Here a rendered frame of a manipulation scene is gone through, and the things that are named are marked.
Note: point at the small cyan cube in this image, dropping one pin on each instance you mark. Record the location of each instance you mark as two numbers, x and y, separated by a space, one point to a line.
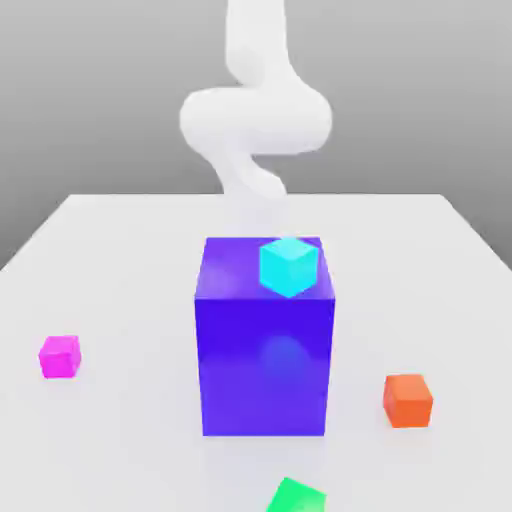
288 268

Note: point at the small green cube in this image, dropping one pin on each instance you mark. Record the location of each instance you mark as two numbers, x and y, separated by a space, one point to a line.
298 498

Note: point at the small magenta cube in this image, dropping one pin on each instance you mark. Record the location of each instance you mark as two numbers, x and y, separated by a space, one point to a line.
60 358

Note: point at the large blue box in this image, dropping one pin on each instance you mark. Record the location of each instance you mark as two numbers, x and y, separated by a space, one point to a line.
264 360

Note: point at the small orange cube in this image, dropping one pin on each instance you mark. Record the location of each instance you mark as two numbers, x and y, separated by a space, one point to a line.
408 402

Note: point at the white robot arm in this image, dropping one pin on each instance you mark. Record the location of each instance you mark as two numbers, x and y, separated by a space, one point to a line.
256 120

